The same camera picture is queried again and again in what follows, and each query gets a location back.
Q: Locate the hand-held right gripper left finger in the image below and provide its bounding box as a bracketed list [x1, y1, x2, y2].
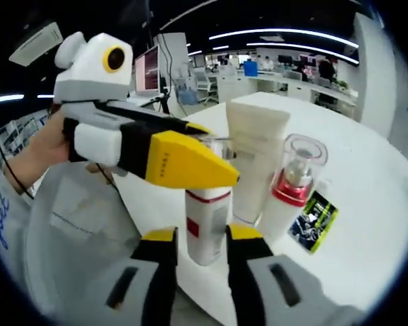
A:
[84, 225, 178, 326]

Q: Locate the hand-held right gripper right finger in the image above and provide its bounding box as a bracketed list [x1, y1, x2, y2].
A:
[225, 223, 330, 326]

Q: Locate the cream skincare tube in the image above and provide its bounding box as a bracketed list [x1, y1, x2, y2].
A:
[226, 100, 291, 225]

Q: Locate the red collar skincare pump bottle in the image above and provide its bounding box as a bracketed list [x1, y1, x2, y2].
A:
[258, 133, 328, 238]

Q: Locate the black green sachet pack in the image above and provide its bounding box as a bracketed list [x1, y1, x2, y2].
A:
[288, 190, 339, 255]

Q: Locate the person's left hand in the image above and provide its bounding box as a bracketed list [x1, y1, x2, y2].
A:
[32, 109, 116, 186]

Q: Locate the black tripod stand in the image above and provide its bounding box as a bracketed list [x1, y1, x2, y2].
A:
[156, 76, 173, 115]

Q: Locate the pink screen monitor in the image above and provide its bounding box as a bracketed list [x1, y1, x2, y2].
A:
[134, 44, 161, 96]

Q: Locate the blue water jug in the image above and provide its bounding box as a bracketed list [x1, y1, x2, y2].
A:
[177, 85, 199, 106]

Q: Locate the ceiling air conditioner unit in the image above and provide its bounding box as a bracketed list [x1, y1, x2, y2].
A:
[8, 22, 63, 66]

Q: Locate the white office chair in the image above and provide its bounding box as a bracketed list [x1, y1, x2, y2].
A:
[192, 70, 221, 105]

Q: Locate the long white counter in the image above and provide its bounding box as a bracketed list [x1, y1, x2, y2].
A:
[217, 69, 358, 115]

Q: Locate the white ceiling light strip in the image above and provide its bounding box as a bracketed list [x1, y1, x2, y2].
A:
[209, 28, 360, 48]
[246, 41, 360, 65]

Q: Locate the hanging black cable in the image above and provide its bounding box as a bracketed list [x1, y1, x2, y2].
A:
[158, 33, 178, 90]

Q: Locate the thin black cable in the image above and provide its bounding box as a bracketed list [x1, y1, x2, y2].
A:
[94, 162, 119, 191]
[0, 100, 35, 201]

